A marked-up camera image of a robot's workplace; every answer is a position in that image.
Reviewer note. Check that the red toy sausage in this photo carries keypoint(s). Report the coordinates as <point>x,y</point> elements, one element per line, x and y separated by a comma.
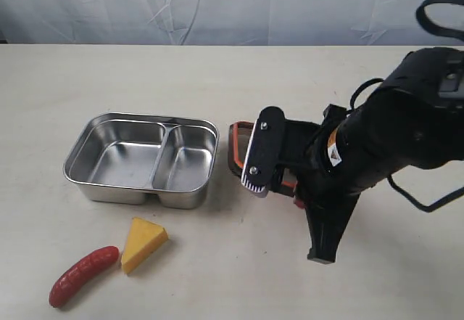
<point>80,273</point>

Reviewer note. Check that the yellow toy cheese wedge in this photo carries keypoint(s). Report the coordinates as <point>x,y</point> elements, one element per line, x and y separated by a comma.
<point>144,237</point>

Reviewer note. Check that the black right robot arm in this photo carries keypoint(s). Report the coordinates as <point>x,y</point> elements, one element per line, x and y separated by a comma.
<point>414,117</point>

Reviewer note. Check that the stainless steel lunch box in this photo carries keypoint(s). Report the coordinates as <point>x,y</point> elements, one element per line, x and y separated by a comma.
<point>126,158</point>

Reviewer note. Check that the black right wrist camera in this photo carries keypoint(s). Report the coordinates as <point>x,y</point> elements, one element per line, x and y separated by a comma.
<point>261,172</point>

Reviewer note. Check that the blue wrinkled backdrop cloth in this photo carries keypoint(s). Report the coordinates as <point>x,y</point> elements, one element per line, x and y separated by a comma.
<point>214,22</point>

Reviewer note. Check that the dark transparent lunch box lid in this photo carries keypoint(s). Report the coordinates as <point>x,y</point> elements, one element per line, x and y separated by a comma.
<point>238,139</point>

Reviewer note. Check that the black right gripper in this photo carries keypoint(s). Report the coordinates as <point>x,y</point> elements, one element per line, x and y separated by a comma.
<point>322,166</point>

